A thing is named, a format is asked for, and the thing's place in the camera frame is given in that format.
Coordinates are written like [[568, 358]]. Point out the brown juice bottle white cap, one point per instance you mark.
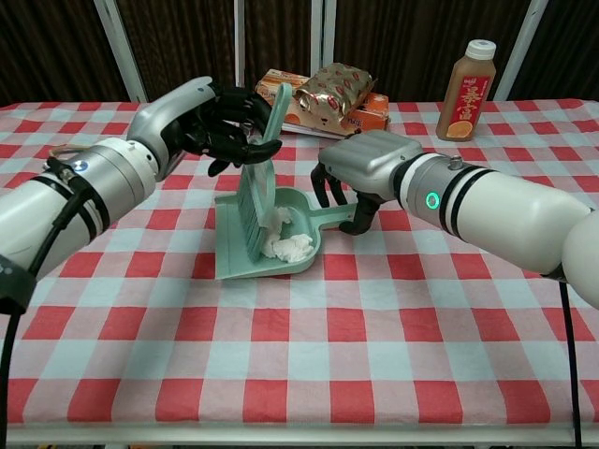
[[463, 103]]

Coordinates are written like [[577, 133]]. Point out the green plastic dustpan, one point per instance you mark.
[[234, 262]]

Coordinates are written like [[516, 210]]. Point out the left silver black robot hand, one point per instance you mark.
[[178, 112]]

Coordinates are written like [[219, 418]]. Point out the white slanted frame post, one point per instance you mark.
[[519, 51], [121, 51]]

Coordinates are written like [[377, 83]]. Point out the white double frame post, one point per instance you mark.
[[323, 33]]

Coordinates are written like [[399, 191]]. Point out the orange snack carton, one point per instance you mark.
[[374, 112]]

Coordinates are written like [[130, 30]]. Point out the green hand brush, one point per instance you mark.
[[257, 206]]

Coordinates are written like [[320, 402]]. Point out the orange biscuit box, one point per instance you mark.
[[269, 86]]

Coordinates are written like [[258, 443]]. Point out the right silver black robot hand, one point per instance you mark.
[[369, 159]]

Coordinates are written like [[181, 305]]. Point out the red white checkered tablecloth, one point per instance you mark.
[[299, 337]]

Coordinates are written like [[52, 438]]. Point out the white paper ball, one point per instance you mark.
[[282, 217], [290, 248]]

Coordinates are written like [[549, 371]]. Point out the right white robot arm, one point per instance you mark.
[[505, 215]]

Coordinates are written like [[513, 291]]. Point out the gold foil snack bag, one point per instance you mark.
[[337, 93]]

